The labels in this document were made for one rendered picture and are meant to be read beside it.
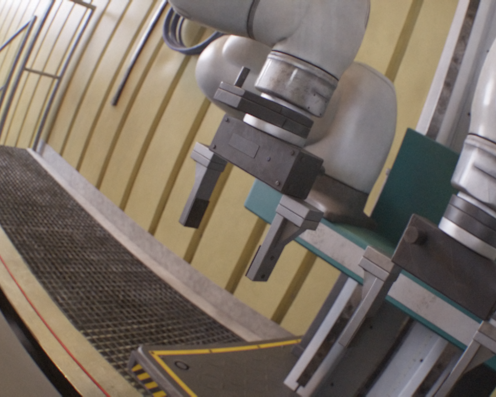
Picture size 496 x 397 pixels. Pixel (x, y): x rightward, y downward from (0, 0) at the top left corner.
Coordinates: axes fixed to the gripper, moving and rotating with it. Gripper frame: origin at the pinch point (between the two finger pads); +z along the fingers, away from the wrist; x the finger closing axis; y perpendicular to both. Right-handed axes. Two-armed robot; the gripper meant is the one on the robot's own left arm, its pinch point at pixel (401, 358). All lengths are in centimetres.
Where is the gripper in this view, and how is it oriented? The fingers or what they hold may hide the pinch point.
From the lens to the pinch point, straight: 47.7
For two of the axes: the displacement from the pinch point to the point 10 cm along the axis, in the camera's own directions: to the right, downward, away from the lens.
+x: 6.5, 4.2, -6.4
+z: -4.2, 8.9, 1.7
